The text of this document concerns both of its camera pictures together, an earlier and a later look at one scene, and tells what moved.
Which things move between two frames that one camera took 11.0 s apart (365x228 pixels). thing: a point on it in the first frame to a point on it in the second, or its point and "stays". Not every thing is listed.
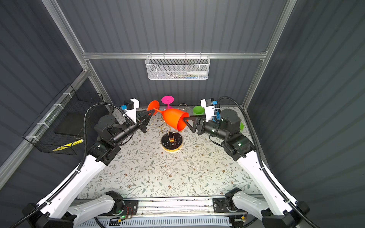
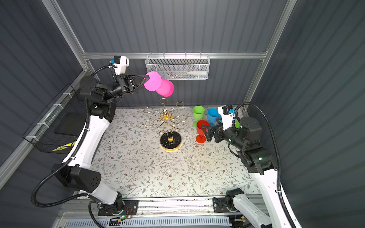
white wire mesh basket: x=177 y=67 stays
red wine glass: x=174 y=118 to x=201 y=137
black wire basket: x=60 y=128 stays
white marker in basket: x=197 y=72 stays
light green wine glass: x=198 y=110 stays
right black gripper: x=198 y=121 to x=218 y=131
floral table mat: x=165 y=160 stays
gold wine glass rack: x=170 y=141 stays
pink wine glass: x=168 y=99 to x=163 y=87
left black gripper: x=140 y=121 to x=126 y=83
